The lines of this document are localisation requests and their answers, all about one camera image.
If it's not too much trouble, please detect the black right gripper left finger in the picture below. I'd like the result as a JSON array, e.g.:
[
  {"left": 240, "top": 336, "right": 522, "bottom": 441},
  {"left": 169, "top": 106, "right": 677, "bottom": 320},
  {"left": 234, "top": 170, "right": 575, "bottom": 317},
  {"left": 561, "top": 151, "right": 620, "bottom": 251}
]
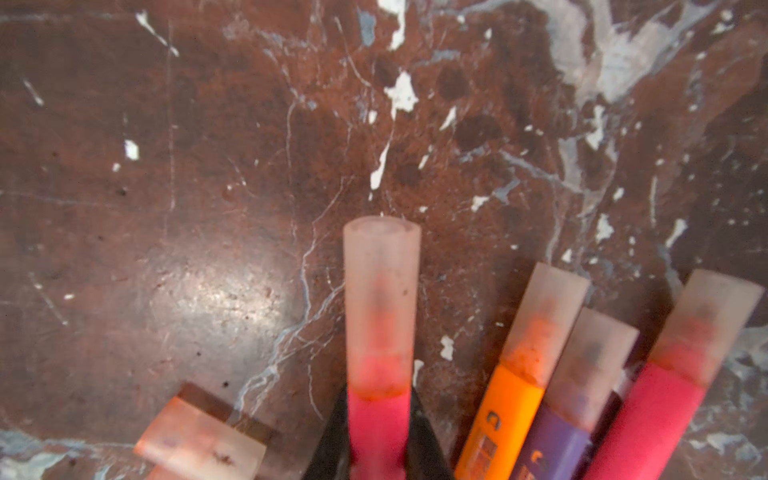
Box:
[{"left": 302, "top": 387, "right": 350, "bottom": 480}]

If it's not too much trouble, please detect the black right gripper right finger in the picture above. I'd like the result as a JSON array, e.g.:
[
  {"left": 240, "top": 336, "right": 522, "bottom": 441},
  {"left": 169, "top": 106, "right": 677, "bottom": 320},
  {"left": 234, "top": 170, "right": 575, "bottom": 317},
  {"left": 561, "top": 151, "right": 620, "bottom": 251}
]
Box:
[{"left": 409, "top": 389, "right": 454, "bottom": 480}]

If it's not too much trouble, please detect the orange marker pen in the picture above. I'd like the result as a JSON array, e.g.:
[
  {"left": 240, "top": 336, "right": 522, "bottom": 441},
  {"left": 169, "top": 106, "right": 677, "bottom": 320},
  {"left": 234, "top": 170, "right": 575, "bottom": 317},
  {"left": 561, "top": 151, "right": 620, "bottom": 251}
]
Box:
[{"left": 454, "top": 262, "right": 590, "bottom": 479}]

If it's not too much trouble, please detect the purple marker pen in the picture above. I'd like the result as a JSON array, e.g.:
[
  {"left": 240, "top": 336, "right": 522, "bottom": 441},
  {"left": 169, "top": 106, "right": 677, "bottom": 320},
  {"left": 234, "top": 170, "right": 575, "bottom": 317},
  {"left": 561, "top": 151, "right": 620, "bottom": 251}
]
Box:
[{"left": 510, "top": 308, "right": 639, "bottom": 480}]

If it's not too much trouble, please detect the magenta marker pen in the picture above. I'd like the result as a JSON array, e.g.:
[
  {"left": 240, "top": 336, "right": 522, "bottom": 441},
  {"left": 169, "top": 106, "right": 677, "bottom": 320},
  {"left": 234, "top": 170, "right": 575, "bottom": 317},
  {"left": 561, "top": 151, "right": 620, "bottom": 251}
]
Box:
[{"left": 343, "top": 216, "right": 421, "bottom": 479}]

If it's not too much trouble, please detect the pink highlighter pen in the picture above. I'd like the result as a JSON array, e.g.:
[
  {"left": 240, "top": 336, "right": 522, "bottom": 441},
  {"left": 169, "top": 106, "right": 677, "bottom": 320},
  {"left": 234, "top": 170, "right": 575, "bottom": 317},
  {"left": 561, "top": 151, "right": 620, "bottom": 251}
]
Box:
[{"left": 585, "top": 269, "right": 765, "bottom": 479}]

